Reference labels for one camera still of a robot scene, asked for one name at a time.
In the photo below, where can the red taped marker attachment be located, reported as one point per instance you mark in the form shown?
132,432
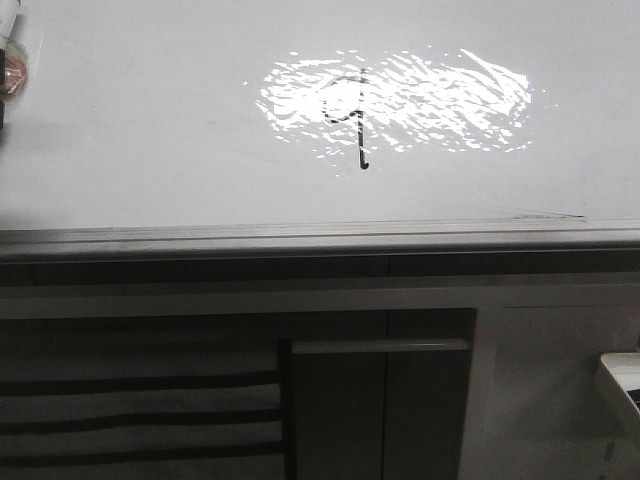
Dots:
14,66

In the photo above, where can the white whiteboard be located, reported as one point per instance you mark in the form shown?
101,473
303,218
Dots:
323,124

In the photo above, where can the grey cabinet door panel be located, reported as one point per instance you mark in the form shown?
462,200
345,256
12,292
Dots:
380,409

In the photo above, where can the grey slatted drawer unit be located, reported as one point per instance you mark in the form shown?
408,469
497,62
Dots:
147,402

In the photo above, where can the white box at right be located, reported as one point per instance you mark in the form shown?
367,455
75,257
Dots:
617,378

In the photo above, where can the white whiteboard marker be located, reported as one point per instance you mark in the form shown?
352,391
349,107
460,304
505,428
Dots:
9,10

